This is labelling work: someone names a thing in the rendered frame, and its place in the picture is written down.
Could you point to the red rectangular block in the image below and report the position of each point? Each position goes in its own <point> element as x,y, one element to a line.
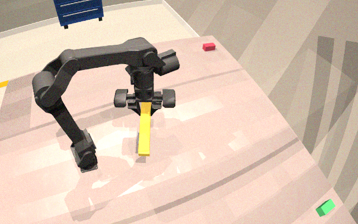
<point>209,47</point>

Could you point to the yellow bar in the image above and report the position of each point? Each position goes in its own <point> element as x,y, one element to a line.
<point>144,133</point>

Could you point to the green rectangular block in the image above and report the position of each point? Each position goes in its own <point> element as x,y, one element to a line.
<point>325,207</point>

